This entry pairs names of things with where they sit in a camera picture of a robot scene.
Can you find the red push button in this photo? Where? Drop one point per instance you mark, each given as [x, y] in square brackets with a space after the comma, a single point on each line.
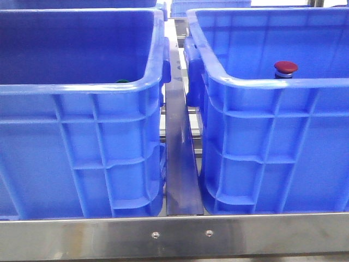
[285, 69]

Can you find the green push button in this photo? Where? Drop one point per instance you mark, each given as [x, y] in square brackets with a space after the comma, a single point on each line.
[122, 81]

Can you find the blue right plastic bin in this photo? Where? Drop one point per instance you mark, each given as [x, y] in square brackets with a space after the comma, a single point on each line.
[271, 145]

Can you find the blue plastic bin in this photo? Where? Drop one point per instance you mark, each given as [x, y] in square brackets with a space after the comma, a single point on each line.
[75, 144]
[271, 145]

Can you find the blue left plastic bin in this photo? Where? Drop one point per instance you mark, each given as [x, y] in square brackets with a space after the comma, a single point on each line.
[75, 144]

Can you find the blue rear right bin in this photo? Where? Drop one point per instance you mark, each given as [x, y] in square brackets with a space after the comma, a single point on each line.
[179, 8]

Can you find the blue rear left bin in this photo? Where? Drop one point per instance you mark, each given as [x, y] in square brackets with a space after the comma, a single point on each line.
[72, 4]

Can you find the steel divider rail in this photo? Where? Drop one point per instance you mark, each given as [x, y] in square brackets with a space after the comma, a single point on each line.
[183, 196]

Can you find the steel front shelf rail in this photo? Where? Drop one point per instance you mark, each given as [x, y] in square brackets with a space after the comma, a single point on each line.
[167, 237]

